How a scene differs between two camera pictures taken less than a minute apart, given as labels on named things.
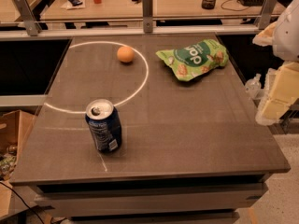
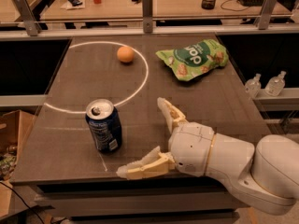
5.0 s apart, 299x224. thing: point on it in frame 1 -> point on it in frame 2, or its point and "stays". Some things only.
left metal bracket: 28,17 stays
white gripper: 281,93 -> 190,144
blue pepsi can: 106,122 stays
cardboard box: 13,125 stays
